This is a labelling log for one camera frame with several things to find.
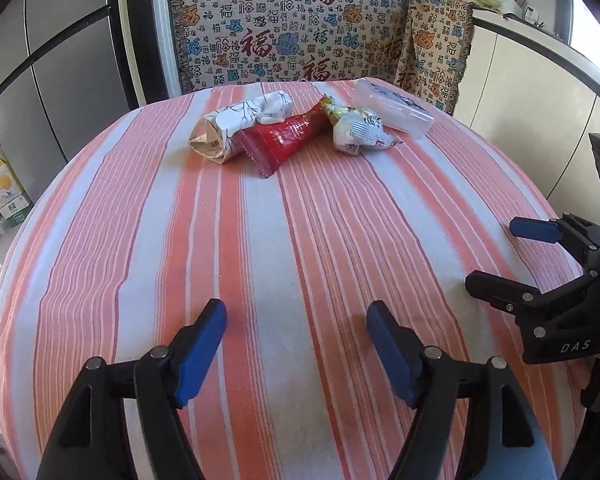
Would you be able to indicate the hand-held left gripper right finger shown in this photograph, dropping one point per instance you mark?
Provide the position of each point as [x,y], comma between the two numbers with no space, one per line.
[387,347]

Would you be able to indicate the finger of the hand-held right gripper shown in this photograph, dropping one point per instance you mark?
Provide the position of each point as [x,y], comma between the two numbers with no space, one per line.
[535,229]
[500,292]

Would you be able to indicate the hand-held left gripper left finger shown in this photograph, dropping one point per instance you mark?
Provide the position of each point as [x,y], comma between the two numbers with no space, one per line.
[202,342]

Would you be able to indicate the clear plastic box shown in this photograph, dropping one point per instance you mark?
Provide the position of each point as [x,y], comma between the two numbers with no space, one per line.
[395,107]

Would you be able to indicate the white and gold wrapper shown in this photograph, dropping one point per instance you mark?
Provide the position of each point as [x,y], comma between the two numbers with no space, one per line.
[357,127]

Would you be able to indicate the red snack packet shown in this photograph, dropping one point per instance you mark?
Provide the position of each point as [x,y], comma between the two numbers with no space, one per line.
[280,142]

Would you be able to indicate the white floral paper carton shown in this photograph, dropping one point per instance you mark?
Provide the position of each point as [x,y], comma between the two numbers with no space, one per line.
[237,122]

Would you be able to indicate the pink striped tablecloth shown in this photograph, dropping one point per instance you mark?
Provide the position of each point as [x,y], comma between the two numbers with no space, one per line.
[280,260]

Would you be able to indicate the white kitchen cabinet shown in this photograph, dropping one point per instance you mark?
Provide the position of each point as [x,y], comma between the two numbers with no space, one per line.
[530,95]

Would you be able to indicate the yellow cardboard box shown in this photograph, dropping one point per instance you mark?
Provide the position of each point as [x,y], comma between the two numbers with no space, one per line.
[5,190]

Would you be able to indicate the grey refrigerator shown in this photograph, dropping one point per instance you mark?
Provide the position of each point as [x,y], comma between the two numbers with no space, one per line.
[45,70]

